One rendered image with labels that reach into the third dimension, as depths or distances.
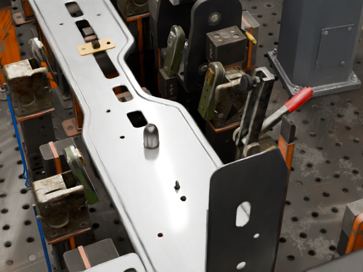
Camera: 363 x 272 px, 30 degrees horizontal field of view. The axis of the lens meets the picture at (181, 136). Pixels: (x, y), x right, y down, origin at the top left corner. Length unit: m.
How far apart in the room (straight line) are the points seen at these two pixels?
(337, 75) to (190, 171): 0.76
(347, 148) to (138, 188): 0.71
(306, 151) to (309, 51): 0.27
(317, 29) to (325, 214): 0.48
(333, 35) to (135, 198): 0.80
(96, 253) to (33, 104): 0.45
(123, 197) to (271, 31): 1.05
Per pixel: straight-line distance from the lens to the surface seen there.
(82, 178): 1.20
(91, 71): 1.51
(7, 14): 1.82
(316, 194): 1.66
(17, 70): 1.47
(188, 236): 1.18
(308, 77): 1.88
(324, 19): 1.77
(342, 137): 1.81
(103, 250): 1.19
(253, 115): 1.19
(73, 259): 1.19
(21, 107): 1.51
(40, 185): 1.22
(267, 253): 1.02
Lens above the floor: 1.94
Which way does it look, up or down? 44 degrees down
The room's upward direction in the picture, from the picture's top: straight up
